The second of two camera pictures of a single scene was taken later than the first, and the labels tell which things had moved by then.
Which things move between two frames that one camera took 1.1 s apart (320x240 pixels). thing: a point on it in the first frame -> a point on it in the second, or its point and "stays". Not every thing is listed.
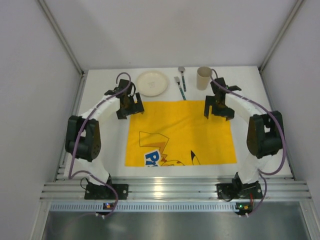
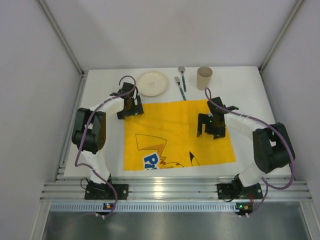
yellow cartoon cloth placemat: x=175 y=133 stays
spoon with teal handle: x=182 y=69 stays
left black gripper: x=131 y=108 stays
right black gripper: x=218 y=110 -> x=210 y=119
